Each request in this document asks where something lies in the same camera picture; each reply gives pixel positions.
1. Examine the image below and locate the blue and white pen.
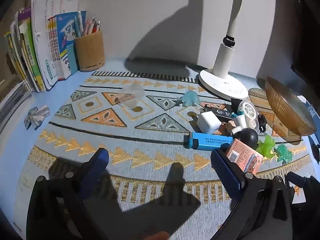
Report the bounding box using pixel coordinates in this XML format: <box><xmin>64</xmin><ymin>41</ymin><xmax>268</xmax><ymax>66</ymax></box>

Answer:
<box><xmin>75</xmin><ymin>11</ymin><xmax>84</xmax><ymax>37</ymax></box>

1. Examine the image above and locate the patterned woven mat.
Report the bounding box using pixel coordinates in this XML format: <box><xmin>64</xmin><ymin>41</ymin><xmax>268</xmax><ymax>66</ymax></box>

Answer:
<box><xmin>15</xmin><ymin>70</ymin><xmax>312</xmax><ymax>240</ymax></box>

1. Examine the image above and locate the dark green dinosaur toy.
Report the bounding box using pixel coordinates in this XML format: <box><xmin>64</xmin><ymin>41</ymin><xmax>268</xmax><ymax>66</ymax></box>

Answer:
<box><xmin>274</xmin><ymin>144</ymin><xmax>293</xmax><ymax>165</ymax></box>

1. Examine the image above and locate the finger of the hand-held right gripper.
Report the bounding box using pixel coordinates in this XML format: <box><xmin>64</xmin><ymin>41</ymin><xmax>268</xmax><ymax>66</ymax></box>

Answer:
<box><xmin>286</xmin><ymin>172</ymin><xmax>307</xmax><ymax>189</ymax></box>

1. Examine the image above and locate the white desk lamp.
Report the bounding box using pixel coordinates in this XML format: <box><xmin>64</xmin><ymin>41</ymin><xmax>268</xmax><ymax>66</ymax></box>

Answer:
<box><xmin>199</xmin><ymin>0</ymin><xmax>300</xmax><ymax>101</ymax></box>

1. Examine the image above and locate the bright green dinosaur toy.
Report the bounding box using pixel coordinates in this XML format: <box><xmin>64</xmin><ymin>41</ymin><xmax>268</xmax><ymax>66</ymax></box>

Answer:
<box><xmin>256</xmin><ymin>135</ymin><xmax>277</xmax><ymax>159</ymax></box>

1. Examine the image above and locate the white correction tape dispenser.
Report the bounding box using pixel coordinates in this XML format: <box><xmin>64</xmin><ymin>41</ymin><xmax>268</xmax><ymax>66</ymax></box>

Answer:
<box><xmin>237</xmin><ymin>100</ymin><xmax>260</xmax><ymax>133</ymax></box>

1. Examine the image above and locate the wooden pen holder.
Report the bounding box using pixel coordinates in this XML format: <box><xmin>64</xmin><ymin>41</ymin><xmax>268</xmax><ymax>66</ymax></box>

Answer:
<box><xmin>74</xmin><ymin>30</ymin><xmax>106</xmax><ymax>72</ymax></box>

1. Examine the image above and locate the pink pen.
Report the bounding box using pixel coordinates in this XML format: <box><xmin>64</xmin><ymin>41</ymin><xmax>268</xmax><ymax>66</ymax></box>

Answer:
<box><xmin>82</xmin><ymin>19</ymin><xmax>92</xmax><ymax>36</ymax></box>

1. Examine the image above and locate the amber glass bowl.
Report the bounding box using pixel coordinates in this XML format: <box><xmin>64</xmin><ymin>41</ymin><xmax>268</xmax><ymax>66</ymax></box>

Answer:
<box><xmin>264</xmin><ymin>76</ymin><xmax>318</xmax><ymax>136</ymax></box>

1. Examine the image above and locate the black binder clip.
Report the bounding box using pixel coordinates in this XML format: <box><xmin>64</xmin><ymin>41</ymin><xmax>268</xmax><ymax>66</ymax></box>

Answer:
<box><xmin>230</xmin><ymin>97</ymin><xmax>242</xmax><ymax>112</ymax></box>

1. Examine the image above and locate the small wooden block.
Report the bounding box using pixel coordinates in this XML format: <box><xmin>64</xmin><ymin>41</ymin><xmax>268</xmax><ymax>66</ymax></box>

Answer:
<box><xmin>226</xmin><ymin>120</ymin><xmax>238</xmax><ymax>133</ymax></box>

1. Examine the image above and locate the row of books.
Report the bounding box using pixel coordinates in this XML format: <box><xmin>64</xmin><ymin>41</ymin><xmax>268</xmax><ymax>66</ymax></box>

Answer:
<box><xmin>4</xmin><ymin>0</ymin><xmax>87</xmax><ymax>93</ymax></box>

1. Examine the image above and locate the black ball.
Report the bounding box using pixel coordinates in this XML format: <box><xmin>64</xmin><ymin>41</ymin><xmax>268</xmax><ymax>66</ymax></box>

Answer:
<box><xmin>234</xmin><ymin>128</ymin><xmax>259</xmax><ymax>150</ymax></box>

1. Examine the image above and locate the white charger cube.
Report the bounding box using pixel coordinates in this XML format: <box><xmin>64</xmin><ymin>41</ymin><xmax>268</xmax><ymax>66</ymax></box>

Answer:
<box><xmin>196</xmin><ymin>112</ymin><xmax>222</xmax><ymax>134</ymax></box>

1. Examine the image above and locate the black rectangular case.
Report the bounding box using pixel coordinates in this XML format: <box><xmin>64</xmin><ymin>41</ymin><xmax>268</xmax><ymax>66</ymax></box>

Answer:
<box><xmin>203</xmin><ymin>105</ymin><xmax>235</xmax><ymax>120</ymax></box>

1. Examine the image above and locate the small black toy figure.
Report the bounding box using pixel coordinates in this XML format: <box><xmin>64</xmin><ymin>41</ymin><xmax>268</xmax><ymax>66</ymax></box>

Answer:
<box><xmin>257</xmin><ymin>114</ymin><xmax>268</xmax><ymax>133</ymax></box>

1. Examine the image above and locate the black monitor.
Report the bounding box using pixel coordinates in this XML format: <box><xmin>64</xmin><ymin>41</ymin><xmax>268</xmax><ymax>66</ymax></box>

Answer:
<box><xmin>291</xmin><ymin>2</ymin><xmax>320</xmax><ymax>83</ymax></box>

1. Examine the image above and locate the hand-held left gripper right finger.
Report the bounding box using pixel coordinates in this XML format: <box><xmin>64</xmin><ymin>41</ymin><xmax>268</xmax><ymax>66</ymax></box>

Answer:
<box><xmin>211</xmin><ymin>148</ymin><xmax>300</xmax><ymax>240</ymax></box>

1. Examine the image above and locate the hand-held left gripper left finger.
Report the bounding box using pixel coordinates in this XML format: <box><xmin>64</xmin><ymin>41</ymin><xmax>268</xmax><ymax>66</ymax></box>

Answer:
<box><xmin>26</xmin><ymin>148</ymin><xmax>125</xmax><ymax>240</ymax></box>

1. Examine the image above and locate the clear plastic cup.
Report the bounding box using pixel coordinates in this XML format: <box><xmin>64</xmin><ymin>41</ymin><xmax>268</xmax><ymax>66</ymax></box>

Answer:
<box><xmin>117</xmin><ymin>84</ymin><xmax>145</xmax><ymax>110</ymax></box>

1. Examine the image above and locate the blue rectangular box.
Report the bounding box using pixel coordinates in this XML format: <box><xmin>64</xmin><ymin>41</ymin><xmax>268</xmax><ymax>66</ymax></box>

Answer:
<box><xmin>184</xmin><ymin>133</ymin><xmax>235</xmax><ymax>151</ymax></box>

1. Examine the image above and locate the light blue dinosaur toy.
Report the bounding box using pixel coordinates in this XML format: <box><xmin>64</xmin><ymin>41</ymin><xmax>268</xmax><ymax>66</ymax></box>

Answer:
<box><xmin>177</xmin><ymin>91</ymin><xmax>202</xmax><ymax>107</ymax></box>

